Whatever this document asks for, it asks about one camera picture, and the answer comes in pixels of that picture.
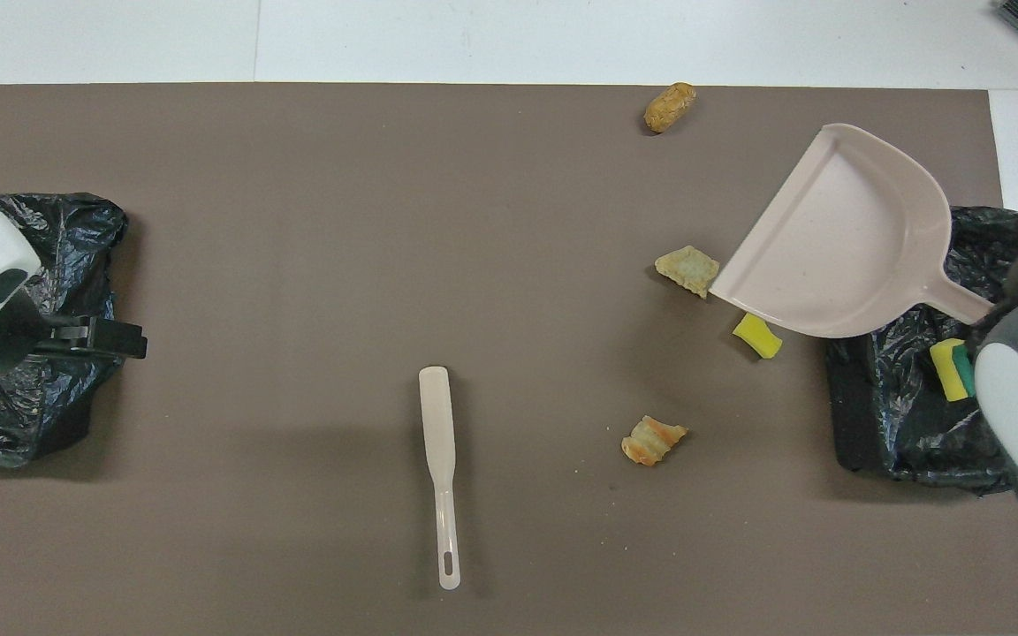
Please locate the pale greenish beige sponge piece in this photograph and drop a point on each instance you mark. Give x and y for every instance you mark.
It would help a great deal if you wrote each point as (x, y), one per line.
(686, 269)

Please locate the notched yellow sponge piece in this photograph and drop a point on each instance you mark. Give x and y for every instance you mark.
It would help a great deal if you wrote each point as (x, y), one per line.
(946, 367)

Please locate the orange striped sponge piece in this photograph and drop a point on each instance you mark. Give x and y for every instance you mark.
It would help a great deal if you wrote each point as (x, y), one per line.
(650, 442)

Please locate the beige hand brush black bristles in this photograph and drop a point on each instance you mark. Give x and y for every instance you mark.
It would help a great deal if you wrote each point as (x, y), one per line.
(435, 415)

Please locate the brown table mat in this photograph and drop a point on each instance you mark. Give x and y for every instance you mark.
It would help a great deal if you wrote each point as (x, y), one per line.
(297, 221)

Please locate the beige plastic dustpan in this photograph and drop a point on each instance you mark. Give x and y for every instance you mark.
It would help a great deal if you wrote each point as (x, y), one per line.
(836, 238)

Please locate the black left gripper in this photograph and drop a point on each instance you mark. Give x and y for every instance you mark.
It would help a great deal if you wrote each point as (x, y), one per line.
(63, 340)

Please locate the black bag lined bin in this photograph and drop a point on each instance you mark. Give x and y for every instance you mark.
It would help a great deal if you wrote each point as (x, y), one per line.
(76, 247)
(898, 415)

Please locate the brown oval sponge piece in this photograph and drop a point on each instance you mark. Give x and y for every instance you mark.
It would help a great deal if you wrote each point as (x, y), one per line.
(670, 108)

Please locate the yellow wedge sponge piece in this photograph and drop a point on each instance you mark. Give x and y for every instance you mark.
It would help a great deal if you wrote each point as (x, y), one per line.
(761, 343)

